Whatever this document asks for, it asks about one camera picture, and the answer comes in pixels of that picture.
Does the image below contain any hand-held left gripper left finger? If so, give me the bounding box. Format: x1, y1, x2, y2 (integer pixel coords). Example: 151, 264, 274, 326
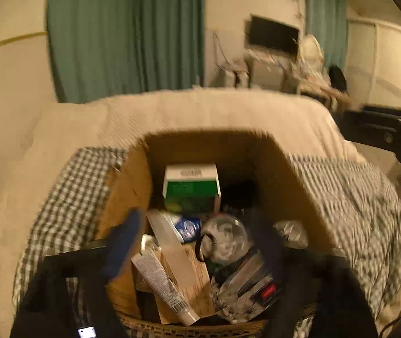
10, 208, 145, 338

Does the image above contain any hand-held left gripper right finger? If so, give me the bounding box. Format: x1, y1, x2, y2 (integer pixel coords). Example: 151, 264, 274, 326
248, 208, 378, 338

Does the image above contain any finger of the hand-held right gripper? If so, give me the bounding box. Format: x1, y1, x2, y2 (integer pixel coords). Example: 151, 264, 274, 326
360, 103, 401, 120
337, 110, 401, 170

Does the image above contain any brown cardboard box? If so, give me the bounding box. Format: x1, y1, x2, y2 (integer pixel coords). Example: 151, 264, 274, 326
97, 130, 331, 324

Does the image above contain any woven wicker basket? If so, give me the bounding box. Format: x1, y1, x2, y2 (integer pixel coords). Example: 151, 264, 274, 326
116, 303, 319, 338

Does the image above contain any crumpled silver foil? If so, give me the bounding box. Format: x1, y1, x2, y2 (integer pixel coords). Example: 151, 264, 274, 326
274, 220, 309, 249

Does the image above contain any clear plastic bag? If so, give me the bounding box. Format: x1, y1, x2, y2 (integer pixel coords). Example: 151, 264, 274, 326
202, 215, 254, 264

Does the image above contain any white louvered wardrobe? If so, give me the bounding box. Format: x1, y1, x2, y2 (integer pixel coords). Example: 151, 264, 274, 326
346, 17, 401, 110

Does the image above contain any silver packet with red label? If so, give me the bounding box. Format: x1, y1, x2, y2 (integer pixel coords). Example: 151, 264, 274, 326
211, 250, 282, 324

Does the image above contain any white barcode tube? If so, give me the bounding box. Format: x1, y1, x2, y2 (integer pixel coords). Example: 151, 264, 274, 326
131, 253, 201, 326

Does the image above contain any blue and white packet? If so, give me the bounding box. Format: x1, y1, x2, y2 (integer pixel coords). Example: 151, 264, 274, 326
147, 208, 203, 245

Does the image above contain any black bag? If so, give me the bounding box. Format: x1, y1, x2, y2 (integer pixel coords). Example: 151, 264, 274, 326
328, 65, 349, 94

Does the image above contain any cluttered dressing table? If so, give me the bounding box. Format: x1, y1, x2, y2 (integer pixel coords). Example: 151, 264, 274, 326
292, 60, 349, 110

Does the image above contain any brown card packet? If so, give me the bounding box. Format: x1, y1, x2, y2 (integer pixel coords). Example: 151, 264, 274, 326
158, 243, 217, 324

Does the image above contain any green and white box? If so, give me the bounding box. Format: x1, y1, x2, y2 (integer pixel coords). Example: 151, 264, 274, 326
163, 163, 222, 214

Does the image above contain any white vanity mirror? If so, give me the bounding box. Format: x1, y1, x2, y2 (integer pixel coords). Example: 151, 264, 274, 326
297, 34, 324, 67

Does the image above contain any narrow green curtain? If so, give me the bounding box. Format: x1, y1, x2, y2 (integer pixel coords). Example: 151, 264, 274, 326
304, 0, 349, 78

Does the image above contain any white cabinet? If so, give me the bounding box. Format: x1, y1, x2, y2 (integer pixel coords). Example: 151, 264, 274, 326
244, 51, 299, 92

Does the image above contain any white quilt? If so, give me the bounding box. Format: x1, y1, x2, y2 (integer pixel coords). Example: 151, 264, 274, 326
0, 88, 366, 324

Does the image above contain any black television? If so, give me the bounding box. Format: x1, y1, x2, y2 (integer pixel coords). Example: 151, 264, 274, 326
249, 15, 300, 57

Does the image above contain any wide green curtain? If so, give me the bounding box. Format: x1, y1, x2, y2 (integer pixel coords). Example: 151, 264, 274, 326
47, 0, 206, 103

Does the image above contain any black hair tie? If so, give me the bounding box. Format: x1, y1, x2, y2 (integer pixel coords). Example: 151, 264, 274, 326
195, 234, 218, 263

